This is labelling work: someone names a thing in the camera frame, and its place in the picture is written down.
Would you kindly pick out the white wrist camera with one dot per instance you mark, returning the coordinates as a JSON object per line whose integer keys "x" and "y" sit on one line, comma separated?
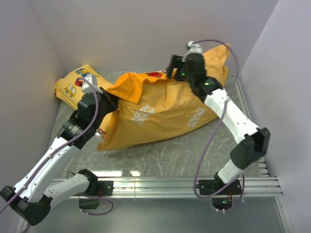
{"x": 88, "y": 83}
{"x": 192, "y": 47}

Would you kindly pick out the aluminium frame rail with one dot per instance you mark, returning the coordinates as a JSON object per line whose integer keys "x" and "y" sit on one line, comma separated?
{"x": 152, "y": 193}

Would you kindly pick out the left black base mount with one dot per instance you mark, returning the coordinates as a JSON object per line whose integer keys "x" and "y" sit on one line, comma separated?
{"x": 102, "y": 191}

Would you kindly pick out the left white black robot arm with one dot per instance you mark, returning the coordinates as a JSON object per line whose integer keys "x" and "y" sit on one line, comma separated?
{"x": 33, "y": 197}

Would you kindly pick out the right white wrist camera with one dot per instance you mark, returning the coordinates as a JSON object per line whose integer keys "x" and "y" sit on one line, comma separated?
{"x": 192, "y": 47}

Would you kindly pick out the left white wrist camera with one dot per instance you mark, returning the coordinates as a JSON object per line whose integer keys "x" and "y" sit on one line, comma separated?
{"x": 88, "y": 83}

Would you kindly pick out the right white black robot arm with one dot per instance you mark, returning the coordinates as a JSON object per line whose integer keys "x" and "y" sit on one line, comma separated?
{"x": 252, "y": 141}

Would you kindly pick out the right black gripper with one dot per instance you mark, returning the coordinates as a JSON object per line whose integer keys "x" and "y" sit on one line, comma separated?
{"x": 177, "y": 63}

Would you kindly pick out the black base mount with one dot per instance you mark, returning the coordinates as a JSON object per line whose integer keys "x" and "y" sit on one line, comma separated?
{"x": 102, "y": 191}
{"x": 224, "y": 198}

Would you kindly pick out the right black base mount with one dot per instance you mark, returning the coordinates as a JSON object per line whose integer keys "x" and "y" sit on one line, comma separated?
{"x": 224, "y": 198}

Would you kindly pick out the orange Mickey Mouse pillowcase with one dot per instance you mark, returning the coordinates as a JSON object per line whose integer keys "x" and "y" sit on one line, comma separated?
{"x": 151, "y": 108}

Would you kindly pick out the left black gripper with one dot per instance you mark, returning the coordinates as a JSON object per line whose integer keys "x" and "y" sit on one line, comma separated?
{"x": 112, "y": 100}

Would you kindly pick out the yellow vehicle print pillow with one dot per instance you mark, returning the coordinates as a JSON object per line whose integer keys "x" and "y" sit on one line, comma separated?
{"x": 67, "y": 90}

